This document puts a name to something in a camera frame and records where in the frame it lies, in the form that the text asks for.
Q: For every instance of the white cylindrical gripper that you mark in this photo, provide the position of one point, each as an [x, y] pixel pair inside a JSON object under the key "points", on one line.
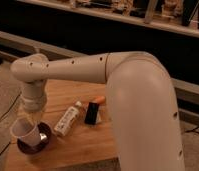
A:
{"points": [[34, 99]]}

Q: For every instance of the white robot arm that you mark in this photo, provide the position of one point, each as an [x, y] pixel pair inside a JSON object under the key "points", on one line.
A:
{"points": [[140, 96]]}

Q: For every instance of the wooden board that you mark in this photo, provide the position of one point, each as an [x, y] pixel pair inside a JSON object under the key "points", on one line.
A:
{"points": [[83, 143]]}

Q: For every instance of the white plastic bottle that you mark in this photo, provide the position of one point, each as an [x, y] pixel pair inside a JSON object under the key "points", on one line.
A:
{"points": [[65, 122]]}

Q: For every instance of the black rectangular box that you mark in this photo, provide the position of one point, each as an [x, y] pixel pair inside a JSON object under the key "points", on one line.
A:
{"points": [[92, 114]]}

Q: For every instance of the orange small object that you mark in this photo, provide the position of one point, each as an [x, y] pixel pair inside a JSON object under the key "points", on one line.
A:
{"points": [[99, 100]]}

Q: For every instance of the background shelf with items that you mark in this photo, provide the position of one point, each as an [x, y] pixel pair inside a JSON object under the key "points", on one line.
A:
{"points": [[120, 10]]}

